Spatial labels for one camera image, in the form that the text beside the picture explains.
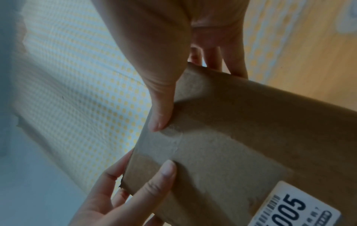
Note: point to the brown cardboard box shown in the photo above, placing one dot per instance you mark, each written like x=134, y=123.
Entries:
x=251, y=143

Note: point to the yellow checked cloth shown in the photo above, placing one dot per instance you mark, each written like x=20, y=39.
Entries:
x=83, y=88

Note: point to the person's left hand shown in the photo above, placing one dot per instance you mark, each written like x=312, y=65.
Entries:
x=94, y=207

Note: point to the person's right hand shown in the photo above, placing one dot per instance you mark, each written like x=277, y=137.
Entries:
x=167, y=33

